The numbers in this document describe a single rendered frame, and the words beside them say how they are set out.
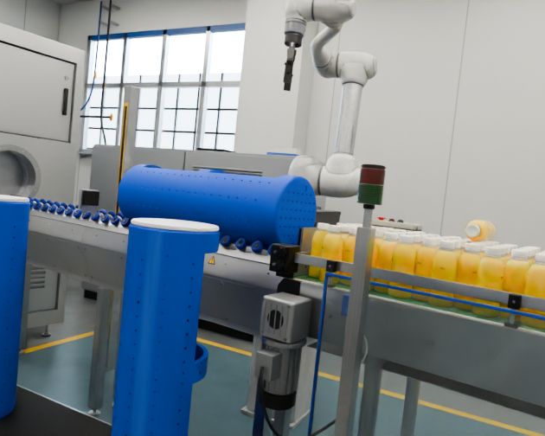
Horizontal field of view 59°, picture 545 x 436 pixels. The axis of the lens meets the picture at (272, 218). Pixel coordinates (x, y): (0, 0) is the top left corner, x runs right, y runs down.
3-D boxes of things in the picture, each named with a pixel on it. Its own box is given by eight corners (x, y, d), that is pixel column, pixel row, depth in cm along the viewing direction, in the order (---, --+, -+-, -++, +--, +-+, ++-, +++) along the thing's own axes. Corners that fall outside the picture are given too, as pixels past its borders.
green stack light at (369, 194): (362, 203, 127) (364, 184, 127) (386, 205, 124) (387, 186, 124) (352, 201, 122) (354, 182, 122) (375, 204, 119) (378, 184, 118)
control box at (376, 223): (371, 243, 197) (374, 218, 196) (419, 250, 186) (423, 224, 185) (361, 243, 189) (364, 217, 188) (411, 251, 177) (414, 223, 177)
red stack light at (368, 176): (365, 184, 127) (366, 169, 127) (387, 186, 123) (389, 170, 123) (354, 182, 122) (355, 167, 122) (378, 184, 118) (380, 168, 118)
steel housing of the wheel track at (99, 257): (29, 252, 310) (34, 199, 309) (323, 337, 187) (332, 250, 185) (-17, 253, 287) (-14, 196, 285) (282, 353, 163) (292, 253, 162)
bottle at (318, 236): (329, 277, 162) (335, 228, 162) (325, 279, 156) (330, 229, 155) (310, 273, 164) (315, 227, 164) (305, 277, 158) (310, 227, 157)
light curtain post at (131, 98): (109, 365, 297) (132, 88, 288) (115, 368, 293) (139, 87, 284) (100, 368, 292) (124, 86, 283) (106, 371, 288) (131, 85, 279)
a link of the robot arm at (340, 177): (323, 198, 256) (364, 202, 249) (316, 193, 240) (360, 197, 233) (342, 59, 262) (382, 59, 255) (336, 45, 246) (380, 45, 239)
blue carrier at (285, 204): (161, 225, 240) (167, 168, 239) (312, 252, 190) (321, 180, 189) (113, 223, 216) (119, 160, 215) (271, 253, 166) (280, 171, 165)
